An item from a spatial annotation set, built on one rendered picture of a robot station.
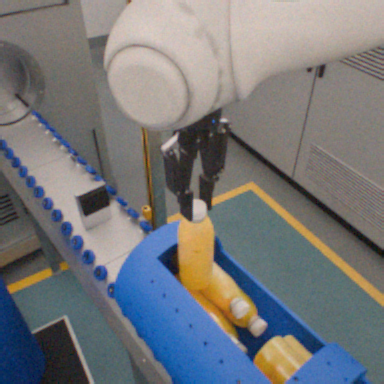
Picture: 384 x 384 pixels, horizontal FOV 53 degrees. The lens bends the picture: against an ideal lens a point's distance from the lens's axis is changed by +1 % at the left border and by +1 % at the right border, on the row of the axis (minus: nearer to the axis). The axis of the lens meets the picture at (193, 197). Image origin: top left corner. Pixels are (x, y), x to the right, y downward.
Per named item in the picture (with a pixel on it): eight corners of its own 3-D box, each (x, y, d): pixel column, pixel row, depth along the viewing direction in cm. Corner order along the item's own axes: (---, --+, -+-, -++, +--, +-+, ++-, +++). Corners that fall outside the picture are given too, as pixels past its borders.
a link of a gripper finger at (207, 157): (190, 124, 61) (197, 119, 62) (200, 172, 70) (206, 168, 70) (206, 134, 59) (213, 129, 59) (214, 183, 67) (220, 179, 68)
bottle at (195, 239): (179, 265, 88) (175, 200, 75) (211, 263, 88) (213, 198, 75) (180, 292, 82) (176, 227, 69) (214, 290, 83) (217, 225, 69)
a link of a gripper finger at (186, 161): (203, 136, 59) (196, 137, 58) (191, 196, 65) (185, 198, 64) (187, 125, 61) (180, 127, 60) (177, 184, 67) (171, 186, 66)
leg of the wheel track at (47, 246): (59, 266, 232) (29, 187, 191) (63, 272, 229) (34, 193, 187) (50, 271, 230) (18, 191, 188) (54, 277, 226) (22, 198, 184)
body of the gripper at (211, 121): (202, 77, 60) (201, 129, 66) (158, 93, 56) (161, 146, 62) (236, 95, 56) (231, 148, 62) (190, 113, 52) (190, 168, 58)
